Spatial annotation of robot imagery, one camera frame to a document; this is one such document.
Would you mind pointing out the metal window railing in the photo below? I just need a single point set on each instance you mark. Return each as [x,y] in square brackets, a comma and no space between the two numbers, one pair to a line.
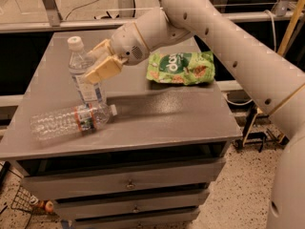
[53,15]

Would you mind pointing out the black wire basket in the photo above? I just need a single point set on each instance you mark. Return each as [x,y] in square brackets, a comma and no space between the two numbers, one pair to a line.
[24,201]

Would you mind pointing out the top drawer metal knob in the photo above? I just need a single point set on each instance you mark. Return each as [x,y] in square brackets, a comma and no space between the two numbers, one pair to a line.
[130,185]

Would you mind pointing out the green snack bag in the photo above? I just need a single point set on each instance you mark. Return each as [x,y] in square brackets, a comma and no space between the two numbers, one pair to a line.
[187,68]

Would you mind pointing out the clear empty water bottle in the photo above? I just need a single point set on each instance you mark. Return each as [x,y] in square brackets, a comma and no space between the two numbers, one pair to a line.
[81,119]

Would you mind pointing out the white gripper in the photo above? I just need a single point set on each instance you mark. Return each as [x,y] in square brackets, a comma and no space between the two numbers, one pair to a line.
[126,44]

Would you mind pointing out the middle drawer metal knob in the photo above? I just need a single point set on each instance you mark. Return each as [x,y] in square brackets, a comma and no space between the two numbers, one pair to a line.
[135,210]

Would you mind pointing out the grey drawer cabinet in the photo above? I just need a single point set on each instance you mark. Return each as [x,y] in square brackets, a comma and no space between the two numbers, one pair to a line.
[169,140]

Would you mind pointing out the blue label plastic bottle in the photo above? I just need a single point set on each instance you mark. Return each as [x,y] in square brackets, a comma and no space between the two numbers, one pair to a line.
[80,62]

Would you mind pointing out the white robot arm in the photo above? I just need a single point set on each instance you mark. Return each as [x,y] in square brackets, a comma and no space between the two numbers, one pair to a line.
[275,85]

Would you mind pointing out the drawer metal knob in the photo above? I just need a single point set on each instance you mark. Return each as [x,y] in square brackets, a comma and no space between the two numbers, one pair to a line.
[135,210]
[130,185]

